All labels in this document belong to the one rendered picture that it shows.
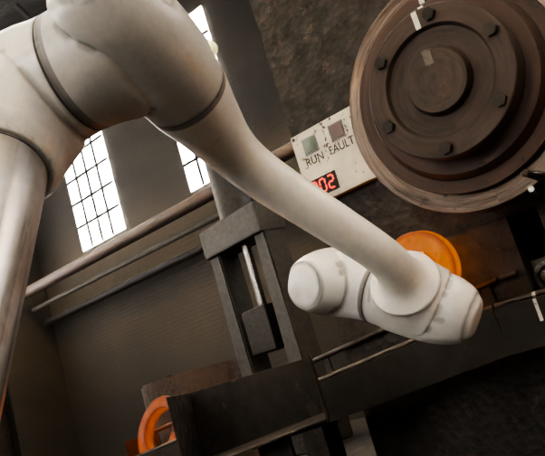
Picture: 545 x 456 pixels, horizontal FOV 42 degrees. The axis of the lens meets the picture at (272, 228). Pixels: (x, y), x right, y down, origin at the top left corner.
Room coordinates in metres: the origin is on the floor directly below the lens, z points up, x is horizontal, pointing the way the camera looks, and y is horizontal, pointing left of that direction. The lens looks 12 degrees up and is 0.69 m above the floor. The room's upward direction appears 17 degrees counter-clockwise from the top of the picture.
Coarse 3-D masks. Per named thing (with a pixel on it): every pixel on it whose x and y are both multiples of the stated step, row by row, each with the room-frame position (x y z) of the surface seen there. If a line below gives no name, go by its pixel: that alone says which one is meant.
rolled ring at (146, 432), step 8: (160, 400) 1.96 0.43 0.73; (152, 408) 1.97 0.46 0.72; (160, 408) 1.96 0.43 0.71; (144, 416) 1.99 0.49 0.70; (152, 416) 1.98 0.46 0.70; (144, 424) 1.98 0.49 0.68; (152, 424) 1.99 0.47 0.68; (144, 432) 1.97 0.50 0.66; (152, 432) 1.99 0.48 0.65; (144, 440) 1.97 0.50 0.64; (152, 440) 1.99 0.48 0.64; (168, 440) 1.89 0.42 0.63; (144, 448) 1.96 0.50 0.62; (152, 448) 1.97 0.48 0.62
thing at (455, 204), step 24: (384, 24) 1.31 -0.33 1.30; (360, 48) 1.35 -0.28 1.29; (360, 72) 1.36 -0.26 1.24; (360, 120) 1.38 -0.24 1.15; (360, 144) 1.39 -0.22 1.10; (384, 168) 1.37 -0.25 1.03; (528, 168) 1.22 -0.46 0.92; (408, 192) 1.35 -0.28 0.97; (480, 192) 1.28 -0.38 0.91; (504, 192) 1.25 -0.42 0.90
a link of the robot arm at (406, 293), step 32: (224, 96) 0.72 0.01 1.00; (160, 128) 0.73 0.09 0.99; (192, 128) 0.72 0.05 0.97; (224, 128) 0.75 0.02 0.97; (224, 160) 0.79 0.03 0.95; (256, 160) 0.82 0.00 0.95; (256, 192) 0.85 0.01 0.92; (288, 192) 0.85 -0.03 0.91; (320, 192) 0.88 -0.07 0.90; (320, 224) 0.88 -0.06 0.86; (352, 224) 0.89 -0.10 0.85; (352, 256) 0.92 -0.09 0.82; (384, 256) 0.92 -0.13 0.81; (416, 256) 1.01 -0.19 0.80; (384, 288) 0.98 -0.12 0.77; (416, 288) 0.98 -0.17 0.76; (448, 288) 1.00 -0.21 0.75; (384, 320) 1.04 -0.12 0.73; (416, 320) 1.01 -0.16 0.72; (448, 320) 1.00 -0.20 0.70
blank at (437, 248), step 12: (396, 240) 1.40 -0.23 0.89; (408, 240) 1.39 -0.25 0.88; (420, 240) 1.37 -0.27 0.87; (432, 240) 1.36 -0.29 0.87; (444, 240) 1.36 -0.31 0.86; (432, 252) 1.37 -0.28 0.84; (444, 252) 1.35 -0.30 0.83; (456, 252) 1.37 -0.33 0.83; (444, 264) 1.36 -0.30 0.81; (456, 264) 1.36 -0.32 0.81
